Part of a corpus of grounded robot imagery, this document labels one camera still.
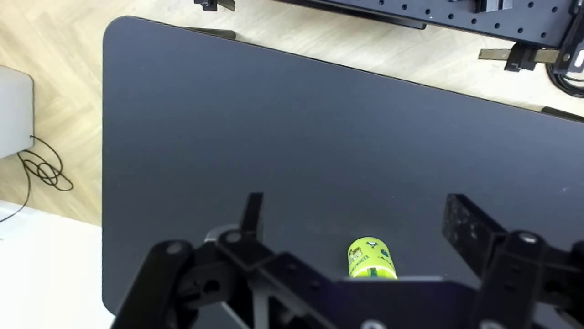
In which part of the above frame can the black perforated breadboard table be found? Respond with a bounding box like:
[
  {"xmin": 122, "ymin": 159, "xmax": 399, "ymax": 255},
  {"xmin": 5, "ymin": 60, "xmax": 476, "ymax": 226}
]
[{"xmin": 292, "ymin": 0, "xmax": 584, "ymax": 47}]

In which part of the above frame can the black floor cable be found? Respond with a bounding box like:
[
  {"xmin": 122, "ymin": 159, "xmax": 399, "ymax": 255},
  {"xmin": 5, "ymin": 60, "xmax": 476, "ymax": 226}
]
[{"xmin": 0, "ymin": 133, "xmax": 76, "ymax": 224}]

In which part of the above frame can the black clamp on breadboard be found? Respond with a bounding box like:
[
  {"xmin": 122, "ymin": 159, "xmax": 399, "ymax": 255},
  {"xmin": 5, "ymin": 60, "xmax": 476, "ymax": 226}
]
[{"xmin": 478, "ymin": 42, "xmax": 558, "ymax": 71}]

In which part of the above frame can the grey computer case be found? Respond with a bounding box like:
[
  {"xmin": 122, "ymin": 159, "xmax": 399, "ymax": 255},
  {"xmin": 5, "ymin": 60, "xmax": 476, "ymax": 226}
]
[{"xmin": 0, "ymin": 65, "xmax": 34, "ymax": 159}]

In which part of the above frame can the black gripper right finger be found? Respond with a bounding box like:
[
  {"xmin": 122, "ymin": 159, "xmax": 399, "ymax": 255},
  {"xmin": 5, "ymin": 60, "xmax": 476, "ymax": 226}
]
[{"xmin": 441, "ymin": 193, "xmax": 507, "ymax": 274}]

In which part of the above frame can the yellow-green mug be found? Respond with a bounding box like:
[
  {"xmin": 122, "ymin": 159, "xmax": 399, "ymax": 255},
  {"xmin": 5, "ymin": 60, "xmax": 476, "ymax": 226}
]
[{"xmin": 346, "ymin": 235, "xmax": 398, "ymax": 279}]

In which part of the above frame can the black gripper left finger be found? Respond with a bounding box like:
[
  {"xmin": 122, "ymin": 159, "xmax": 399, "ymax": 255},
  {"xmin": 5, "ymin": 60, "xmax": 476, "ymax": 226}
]
[{"xmin": 239, "ymin": 191, "xmax": 262, "ymax": 239}]

